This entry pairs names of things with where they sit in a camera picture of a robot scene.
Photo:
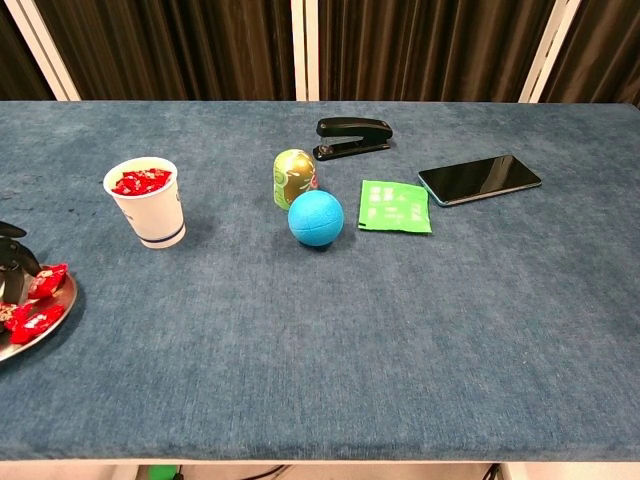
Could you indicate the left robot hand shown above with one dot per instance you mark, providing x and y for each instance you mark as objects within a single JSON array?
[{"x": 12, "y": 255}]

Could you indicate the red candy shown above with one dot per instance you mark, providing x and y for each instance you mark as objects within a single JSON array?
[
  {"x": 37, "y": 323},
  {"x": 125, "y": 186},
  {"x": 11, "y": 313},
  {"x": 47, "y": 281},
  {"x": 151, "y": 178}
]

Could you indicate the silver metal plate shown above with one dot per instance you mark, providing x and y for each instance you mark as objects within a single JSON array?
[{"x": 10, "y": 346}]

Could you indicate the white paper cup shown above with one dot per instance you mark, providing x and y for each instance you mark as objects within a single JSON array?
[{"x": 152, "y": 217}]

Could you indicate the black pleated curtain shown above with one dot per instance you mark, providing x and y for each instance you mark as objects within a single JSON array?
[
  {"x": 425, "y": 50},
  {"x": 610, "y": 50},
  {"x": 10, "y": 40},
  {"x": 175, "y": 50}
]

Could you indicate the blue ball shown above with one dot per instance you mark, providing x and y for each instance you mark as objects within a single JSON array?
[{"x": 316, "y": 218}]

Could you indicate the blue felt table cloth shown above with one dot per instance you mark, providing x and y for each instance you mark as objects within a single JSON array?
[{"x": 350, "y": 325}]

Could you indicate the black stapler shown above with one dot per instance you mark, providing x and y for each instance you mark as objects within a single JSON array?
[{"x": 352, "y": 137}]

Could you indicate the green sachet packet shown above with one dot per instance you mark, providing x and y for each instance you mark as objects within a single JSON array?
[{"x": 395, "y": 206}]

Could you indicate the black smartphone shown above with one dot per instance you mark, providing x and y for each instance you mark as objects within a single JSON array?
[{"x": 480, "y": 179}]

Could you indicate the white partition frame post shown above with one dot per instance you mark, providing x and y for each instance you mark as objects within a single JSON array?
[
  {"x": 298, "y": 50},
  {"x": 44, "y": 50},
  {"x": 550, "y": 50}
]

